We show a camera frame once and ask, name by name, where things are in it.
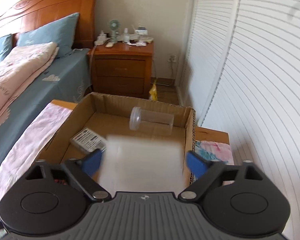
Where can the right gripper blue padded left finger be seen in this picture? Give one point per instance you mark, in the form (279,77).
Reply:
(81,172)

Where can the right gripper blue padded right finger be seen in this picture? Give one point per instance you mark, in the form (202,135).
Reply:
(206,172)

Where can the small grey barcode box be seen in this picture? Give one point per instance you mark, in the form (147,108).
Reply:
(88,141)

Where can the white translucent plastic container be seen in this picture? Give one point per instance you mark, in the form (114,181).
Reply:
(134,164)

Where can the clear plastic jar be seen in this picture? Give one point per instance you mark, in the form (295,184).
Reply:
(151,122)

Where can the red toy car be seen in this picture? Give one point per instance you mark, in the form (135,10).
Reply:
(59,176)

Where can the pink floral table cloth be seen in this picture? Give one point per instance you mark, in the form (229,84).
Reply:
(210,144)

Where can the brown cardboard box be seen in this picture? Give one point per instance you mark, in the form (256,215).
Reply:
(109,115)

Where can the blue bed sheet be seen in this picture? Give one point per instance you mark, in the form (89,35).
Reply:
(65,79)

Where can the yellow bag on floor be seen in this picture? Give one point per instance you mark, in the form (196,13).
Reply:
(153,95)

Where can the wooden nightstand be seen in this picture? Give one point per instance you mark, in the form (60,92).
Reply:
(122,69)

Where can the white louvered closet door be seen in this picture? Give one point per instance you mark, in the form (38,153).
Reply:
(242,76)

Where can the pink floral folded quilt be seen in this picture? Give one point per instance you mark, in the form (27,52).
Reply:
(21,67)

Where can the white power strip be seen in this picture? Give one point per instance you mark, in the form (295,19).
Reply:
(101,39)

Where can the clear spray bottle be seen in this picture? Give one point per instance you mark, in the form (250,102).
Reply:
(126,36)

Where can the blue pillow near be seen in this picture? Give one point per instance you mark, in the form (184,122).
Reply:
(61,32)

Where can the small green desk fan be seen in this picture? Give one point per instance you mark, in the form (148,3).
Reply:
(114,26)

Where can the white gadget on stand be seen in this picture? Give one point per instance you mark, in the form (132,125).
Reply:
(143,37)

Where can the orange wooden headboard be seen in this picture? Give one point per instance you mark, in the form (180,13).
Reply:
(27,15)

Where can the white wall socket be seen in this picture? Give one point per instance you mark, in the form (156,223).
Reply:
(172,58)

